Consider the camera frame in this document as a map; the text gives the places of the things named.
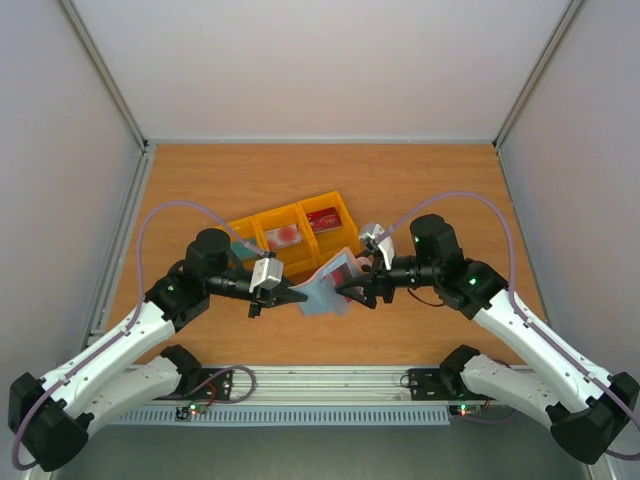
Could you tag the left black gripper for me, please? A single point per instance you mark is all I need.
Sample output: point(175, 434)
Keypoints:
point(267, 298)

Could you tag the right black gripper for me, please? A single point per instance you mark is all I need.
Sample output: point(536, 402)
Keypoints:
point(379, 282)

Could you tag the pink leather card holder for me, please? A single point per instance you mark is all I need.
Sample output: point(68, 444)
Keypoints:
point(321, 298)

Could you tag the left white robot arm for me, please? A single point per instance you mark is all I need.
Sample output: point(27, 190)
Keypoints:
point(54, 416)

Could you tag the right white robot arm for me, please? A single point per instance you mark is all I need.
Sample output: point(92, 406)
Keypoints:
point(583, 405)

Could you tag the pink circle card stack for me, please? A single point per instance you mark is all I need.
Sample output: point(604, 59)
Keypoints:
point(283, 237)

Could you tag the teal VIP card stack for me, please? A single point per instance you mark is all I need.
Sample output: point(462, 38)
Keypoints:
point(242, 252)

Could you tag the red card stack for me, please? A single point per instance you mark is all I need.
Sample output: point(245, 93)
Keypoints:
point(324, 220)

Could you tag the yellow three-compartment bin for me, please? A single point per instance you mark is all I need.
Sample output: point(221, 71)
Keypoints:
point(305, 234)

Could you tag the right small circuit board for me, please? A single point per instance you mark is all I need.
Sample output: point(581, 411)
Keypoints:
point(464, 410)

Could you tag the small circuit board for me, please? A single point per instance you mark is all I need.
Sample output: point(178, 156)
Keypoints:
point(185, 413)
point(464, 410)

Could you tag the left small circuit board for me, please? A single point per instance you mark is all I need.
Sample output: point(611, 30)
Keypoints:
point(185, 413)

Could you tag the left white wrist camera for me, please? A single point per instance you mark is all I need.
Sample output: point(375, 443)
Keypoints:
point(267, 274)

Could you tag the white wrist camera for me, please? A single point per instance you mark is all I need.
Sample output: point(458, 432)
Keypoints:
point(377, 241)
point(267, 274)

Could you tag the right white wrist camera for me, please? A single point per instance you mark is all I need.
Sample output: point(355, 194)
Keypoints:
point(377, 241)

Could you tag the aluminium front rail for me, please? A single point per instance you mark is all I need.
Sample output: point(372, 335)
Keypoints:
point(358, 385)

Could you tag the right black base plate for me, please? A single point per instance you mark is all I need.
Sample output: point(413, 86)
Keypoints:
point(427, 384)

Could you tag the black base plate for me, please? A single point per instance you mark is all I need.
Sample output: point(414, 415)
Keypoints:
point(213, 383)
point(427, 384)

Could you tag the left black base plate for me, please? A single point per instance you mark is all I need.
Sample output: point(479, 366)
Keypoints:
point(213, 383)

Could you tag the grey slotted cable duct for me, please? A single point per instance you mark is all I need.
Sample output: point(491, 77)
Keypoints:
point(291, 416)

